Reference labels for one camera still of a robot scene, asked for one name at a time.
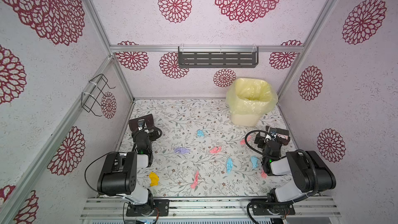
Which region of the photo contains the blue paper scrap long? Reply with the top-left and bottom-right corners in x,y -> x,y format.
226,158 -> 233,174

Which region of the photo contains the bin with yellow-green bag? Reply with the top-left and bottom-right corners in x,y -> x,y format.
226,78 -> 278,127

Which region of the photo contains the dark brown plastic dustpan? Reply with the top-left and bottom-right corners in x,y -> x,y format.
128,114 -> 154,133

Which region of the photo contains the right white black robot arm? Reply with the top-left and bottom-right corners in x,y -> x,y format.
245,130 -> 336,208

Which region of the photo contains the blue paper scrap right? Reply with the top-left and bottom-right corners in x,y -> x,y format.
250,156 -> 259,169

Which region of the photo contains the pink paper scrap upper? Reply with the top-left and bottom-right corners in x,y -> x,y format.
240,135 -> 251,145

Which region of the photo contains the pink paper scrap right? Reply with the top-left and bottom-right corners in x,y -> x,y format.
261,170 -> 267,179

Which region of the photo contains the purple paper scrap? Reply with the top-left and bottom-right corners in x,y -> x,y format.
174,147 -> 190,155

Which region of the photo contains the yellow paper scrap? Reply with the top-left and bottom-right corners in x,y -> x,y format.
148,172 -> 160,187

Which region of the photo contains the pink paper scrap centre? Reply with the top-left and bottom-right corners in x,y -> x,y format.
209,147 -> 222,154

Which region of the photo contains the light blue paper scrap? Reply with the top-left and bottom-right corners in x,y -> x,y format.
197,130 -> 205,138

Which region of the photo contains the pink paper scrap long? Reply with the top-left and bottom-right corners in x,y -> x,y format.
191,171 -> 200,189

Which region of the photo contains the black wire wall rack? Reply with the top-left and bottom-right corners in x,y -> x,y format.
80,74 -> 117,119

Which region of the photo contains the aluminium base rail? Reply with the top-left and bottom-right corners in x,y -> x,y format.
80,196 -> 341,220

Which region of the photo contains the dark grey wall shelf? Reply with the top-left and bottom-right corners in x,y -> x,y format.
177,47 -> 259,68

